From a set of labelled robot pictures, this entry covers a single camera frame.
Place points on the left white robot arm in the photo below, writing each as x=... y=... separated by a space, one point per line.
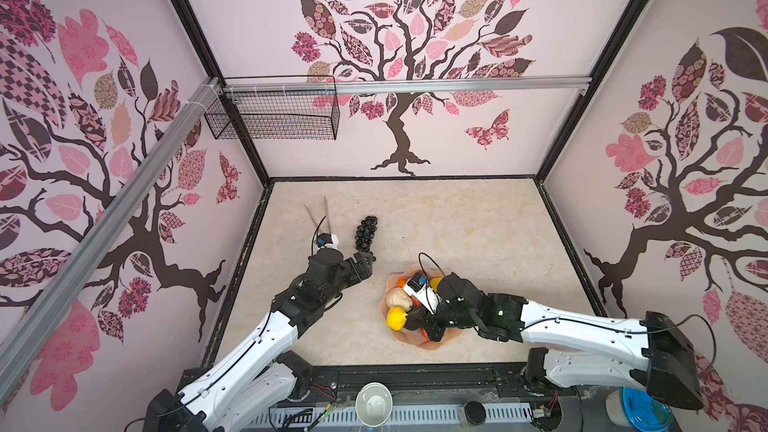
x=262 y=370

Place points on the black wire basket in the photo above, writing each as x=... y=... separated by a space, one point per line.
x=276 y=107

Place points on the aluminium rail left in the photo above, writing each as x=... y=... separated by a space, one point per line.
x=30 y=334

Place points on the white cup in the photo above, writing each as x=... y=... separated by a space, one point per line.
x=374 y=405

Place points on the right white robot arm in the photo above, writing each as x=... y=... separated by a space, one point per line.
x=568 y=349

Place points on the dark purple grape bunch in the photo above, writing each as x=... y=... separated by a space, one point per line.
x=365 y=233

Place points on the aluminium rail back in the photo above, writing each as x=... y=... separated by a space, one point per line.
x=410 y=86

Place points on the small yellow lemon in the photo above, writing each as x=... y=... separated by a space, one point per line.
x=396 y=318

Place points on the silver metal tongs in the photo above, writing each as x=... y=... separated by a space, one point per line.
x=318 y=212

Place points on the pink scalloped fruit bowl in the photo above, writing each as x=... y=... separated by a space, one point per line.
x=413 y=338

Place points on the black round cap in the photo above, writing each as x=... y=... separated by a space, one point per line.
x=475 y=413

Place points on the cream white pear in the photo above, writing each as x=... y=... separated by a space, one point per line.
x=398 y=298

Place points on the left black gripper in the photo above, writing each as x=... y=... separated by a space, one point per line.
x=365 y=269

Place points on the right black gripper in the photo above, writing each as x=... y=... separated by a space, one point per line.
x=422 y=313

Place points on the large yellow lemon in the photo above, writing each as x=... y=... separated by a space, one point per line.
x=434 y=283

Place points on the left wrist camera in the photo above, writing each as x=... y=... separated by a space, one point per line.
x=327 y=241

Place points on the blue lidded container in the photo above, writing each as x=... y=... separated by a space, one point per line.
x=636 y=409

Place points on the aluminium rail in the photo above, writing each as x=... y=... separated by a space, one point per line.
x=30 y=334
x=410 y=86

